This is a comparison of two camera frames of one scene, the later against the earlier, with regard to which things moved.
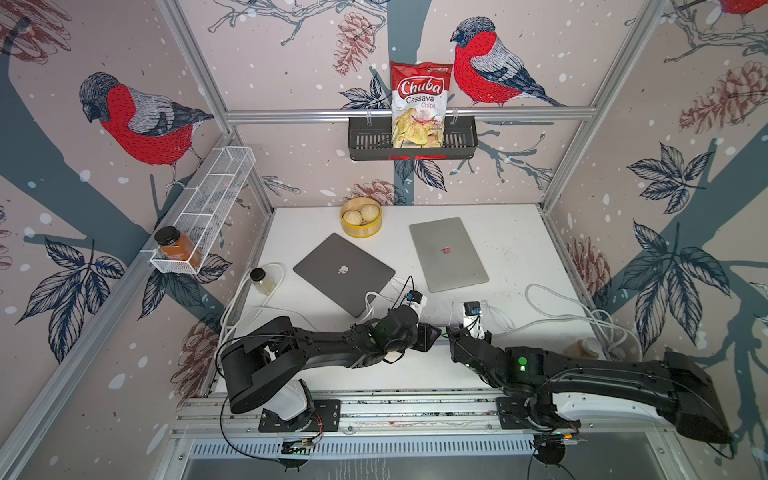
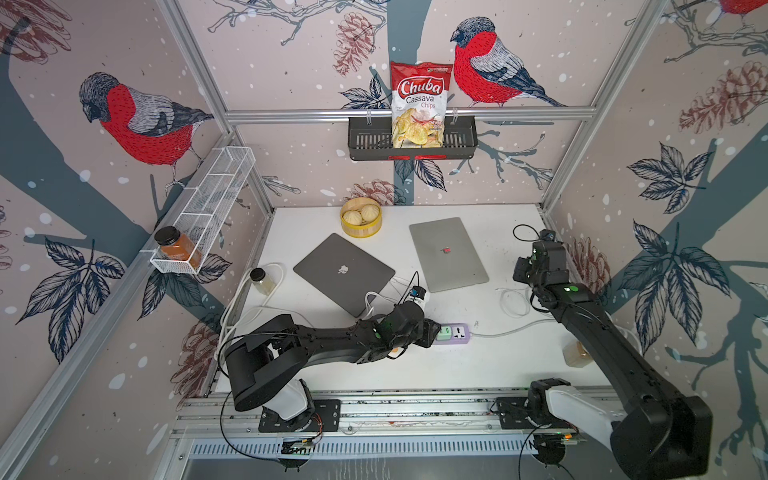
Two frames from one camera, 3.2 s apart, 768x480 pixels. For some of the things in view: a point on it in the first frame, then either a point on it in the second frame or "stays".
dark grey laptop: [345, 272] stays
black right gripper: [455, 339] → [521, 264]
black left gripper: [426, 331] stays
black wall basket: [371, 138] stays
